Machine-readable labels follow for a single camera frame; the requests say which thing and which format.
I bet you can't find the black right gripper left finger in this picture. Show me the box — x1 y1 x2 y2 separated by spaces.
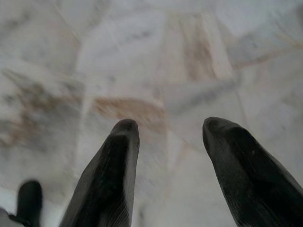
59 118 141 227

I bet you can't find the black robot foot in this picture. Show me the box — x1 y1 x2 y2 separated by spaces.
16 181 43 227

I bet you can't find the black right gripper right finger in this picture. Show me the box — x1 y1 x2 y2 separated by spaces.
202 116 303 227

